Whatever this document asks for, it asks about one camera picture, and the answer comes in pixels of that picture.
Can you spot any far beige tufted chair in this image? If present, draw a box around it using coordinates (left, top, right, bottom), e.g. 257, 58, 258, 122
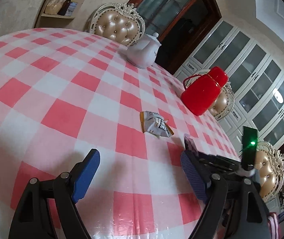
87, 2, 146, 46

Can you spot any red thermos jug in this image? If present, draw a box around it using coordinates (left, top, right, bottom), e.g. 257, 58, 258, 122
180, 66, 229, 116

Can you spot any silver orange snack packet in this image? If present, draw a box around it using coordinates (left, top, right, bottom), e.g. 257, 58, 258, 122
140, 111, 174, 138

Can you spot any small blue box on shelf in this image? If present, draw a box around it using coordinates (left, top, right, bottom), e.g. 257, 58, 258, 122
65, 2, 77, 17

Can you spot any white glass-door cabinet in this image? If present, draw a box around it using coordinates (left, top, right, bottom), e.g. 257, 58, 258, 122
174, 20, 284, 151

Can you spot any red white checkered tablecloth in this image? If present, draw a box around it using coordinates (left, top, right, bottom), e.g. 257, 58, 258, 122
0, 29, 236, 238

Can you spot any dark bottle on shelf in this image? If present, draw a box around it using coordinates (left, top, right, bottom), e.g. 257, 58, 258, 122
57, 0, 72, 16

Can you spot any near-right beige tufted chair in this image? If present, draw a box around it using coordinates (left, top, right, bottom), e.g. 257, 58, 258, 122
254, 141, 284, 203

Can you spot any bagged food on shelf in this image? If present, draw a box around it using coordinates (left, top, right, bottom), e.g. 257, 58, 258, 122
45, 0, 64, 15

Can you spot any right beige tufted chair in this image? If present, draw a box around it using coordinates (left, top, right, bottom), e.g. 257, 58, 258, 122
209, 82, 235, 120

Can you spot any white ceramic teapot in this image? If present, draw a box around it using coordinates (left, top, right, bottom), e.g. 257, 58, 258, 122
126, 32, 161, 69

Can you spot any dark wooden glass door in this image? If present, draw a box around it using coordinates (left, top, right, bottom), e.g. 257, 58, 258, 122
129, 0, 222, 74

